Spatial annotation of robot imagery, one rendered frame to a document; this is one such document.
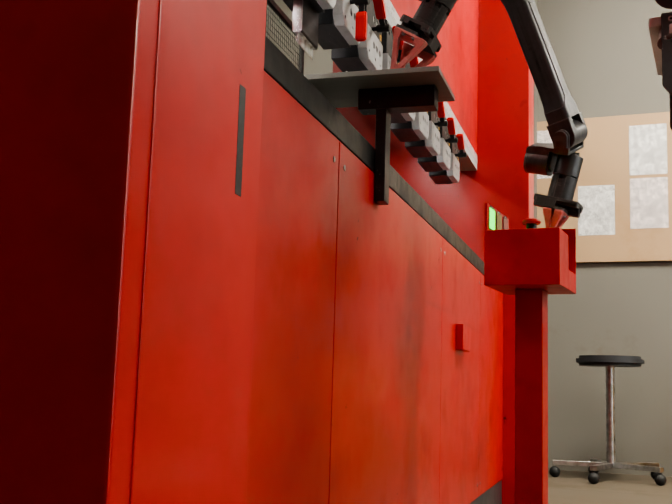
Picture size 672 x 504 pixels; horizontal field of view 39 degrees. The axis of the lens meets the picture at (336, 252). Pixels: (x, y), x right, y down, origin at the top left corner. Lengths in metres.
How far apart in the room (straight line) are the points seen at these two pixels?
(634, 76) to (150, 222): 5.38
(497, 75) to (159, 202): 3.42
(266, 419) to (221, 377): 0.40
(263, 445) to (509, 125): 2.94
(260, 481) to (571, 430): 4.59
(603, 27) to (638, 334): 1.87
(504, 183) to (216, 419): 3.20
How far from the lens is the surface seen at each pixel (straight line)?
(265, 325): 1.18
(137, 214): 0.67
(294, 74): 1.32
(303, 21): 1.84
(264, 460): 1.20
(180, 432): 0.73
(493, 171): 3.94
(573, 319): 5.71
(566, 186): 2.16
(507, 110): 4.00
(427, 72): 1.70
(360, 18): 2.02
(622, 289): 5.70
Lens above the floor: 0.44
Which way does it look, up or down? 8 degrees up
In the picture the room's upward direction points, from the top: 2 degrees clockwise
